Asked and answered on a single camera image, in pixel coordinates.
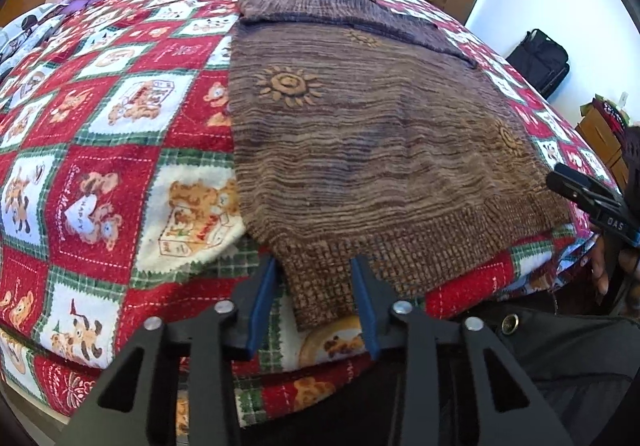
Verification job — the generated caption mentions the brown knitted sweater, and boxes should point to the brown knitted sweater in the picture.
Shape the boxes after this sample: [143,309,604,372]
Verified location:
[228,0,570,330]

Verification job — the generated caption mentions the person's right hand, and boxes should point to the person's right hand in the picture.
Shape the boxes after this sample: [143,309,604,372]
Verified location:
[582,224,639,321]

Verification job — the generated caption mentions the brown cardboard box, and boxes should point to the brown cardboard box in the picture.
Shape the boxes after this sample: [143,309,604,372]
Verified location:
[576,94,629,191]

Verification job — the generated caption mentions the person's black trousers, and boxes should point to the person's black trousers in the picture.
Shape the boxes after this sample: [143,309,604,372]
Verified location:
[241,305,639,445]

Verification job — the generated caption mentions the black folding chair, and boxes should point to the black folding chair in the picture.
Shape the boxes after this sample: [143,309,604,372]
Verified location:
[506,28,570,99]

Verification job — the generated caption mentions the red patchwork bear bedspread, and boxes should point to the red patchwork bear bedspread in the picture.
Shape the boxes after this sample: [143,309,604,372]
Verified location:
[1,0,611,422]

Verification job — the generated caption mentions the white patterned pillow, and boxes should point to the white patterned pillow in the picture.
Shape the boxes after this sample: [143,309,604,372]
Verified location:
[0,2,66,80]

